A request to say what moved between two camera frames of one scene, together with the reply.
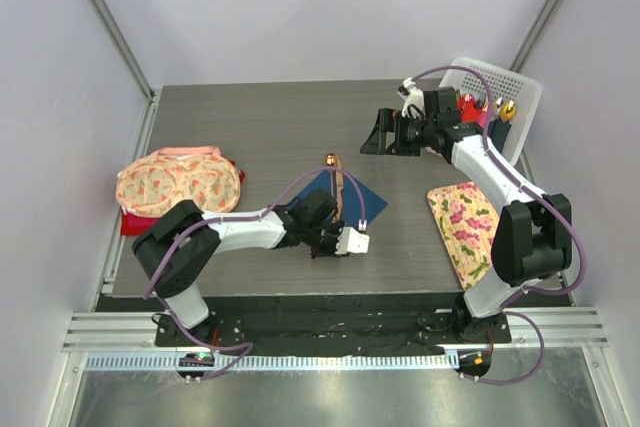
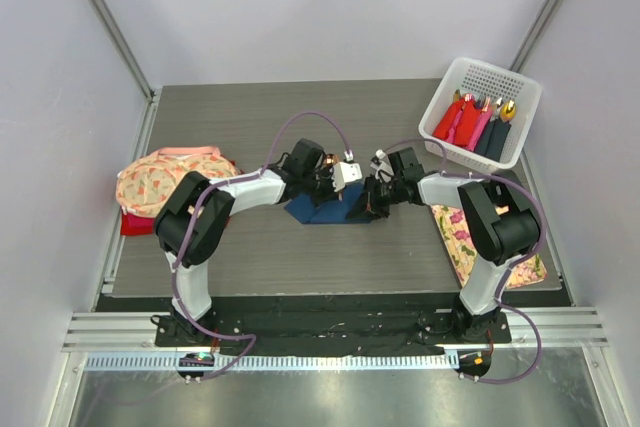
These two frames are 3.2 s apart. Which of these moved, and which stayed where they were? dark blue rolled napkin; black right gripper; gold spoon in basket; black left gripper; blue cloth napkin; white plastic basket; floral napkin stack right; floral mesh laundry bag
Moved: black right gripper; black left gripper; blue cloth napkin
Stayed: gold spoon in basket; white plastic basket; dark blue rolled napkin; floral mesh laundry bag; floral napkin stack right
